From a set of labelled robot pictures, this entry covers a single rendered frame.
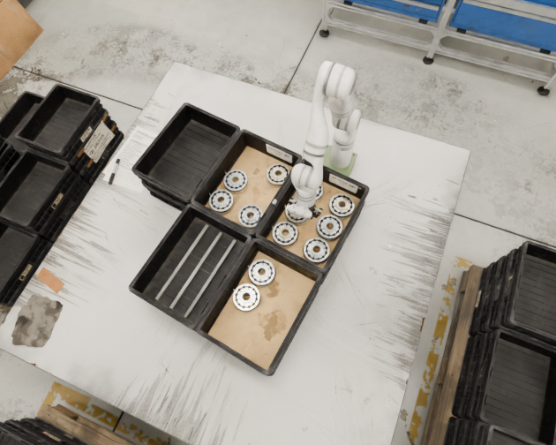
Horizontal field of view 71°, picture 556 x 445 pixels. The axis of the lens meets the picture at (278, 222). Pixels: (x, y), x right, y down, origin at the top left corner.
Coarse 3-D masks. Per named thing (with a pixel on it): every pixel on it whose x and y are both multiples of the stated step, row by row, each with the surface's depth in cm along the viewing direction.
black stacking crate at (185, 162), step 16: (192, 112) 176; (176, 128) 175; (192, 128) 181; (208, 128) 180; (224, 128) 173; (160, 144) 170; (176, 144) 178; (192, 144) 177; (208, 144) 177; (224, 144) 176; (144, 160) 165; (160, 160) 175; (176, 160) 174; (192, 160) 174; (208, 160) 174; (160, 176) 172; (176, 176) 171; (192, 176) 171; (160, 192) 169
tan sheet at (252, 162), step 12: (240, 156) 173; (252, 156) 173; (264, 156) 173; (240, 168) 171; (252, 168) 171; (264, 168) 171; (252, 180) 168; (264, 180) 168; (252, 192) 166; (264, 192) 166; (240, 204) 164; (252, 204) 164; (264, 204) 164; (228, 216) 162; (252, 216) 162
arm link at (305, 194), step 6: (294, 168) 128; (300, 168) 128; (294, 174) 128; (300, 174) 127; (294, 180) 129; (300, 186) 134; (300, 192) 136; (306, 192) 135; (312, 192) 136; (300, 198) 139; (306, 198) 137; (312, 198) 139
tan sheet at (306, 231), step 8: (296, 192) 165; (328, 192) 165; (336, 192) 164; (344, 192) 164; (320, 200) 163; (328, 200) 163; (280, 216) 161; (320, 216) 161; (304, 224) 160; (312, 224) 159; (344, 224) 159; (304, 232) 158; (312, 232) 158; (272, 240) 158; (336, 240) 156; (288, 248) 156; (296, 248) 156; (320, 264) 153
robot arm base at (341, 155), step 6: (336, 144) 164; (336, 150) 168; (342, 150) 166; (348, 150) 166; (336, 156) 171; (342, 156) 170; (348, 156) 171; (336, 162) 175; (342, 162) 174; (348, 162) 176; (342, 168) 178
